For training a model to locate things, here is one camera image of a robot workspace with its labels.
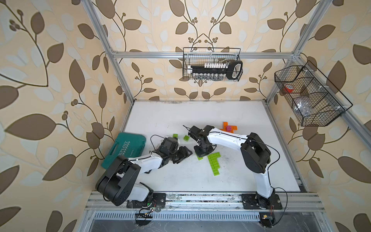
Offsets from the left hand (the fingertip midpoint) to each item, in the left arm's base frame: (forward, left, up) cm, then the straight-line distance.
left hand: (188, 152), depth 87 cm
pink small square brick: (+19, -28, -1) cm, 34 cm away
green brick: (+15, +9, -4) cm, 18 cm away
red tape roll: (+26, -57, +30) cm, 69 cm away
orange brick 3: (+18, -24, -1) cm, 30 cm away
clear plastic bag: (+13, -59, +29) cm, 67 cm away
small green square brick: (+12, +2, -2) cm, 12 cm away
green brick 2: (-2, -7, -4) cm, 9 cm away
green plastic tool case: (+5, +38, -1) cm, 38 cm away
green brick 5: (-6, -17, -3) cm, 18 cm away
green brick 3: (-1, -16, -3) cm, 16 cm away
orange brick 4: (+19, -31, -4) cm, 36 cm away
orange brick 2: (+21, -32, -2) cm, 38 cm away
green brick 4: (-5, -14, -3) cm, 15 cm away
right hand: (0, -8, -3) cm, 8 cm away
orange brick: (+24, -26, -3) cm, 36 cm away
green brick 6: (-10, -16, -5) cm, 19 cm away
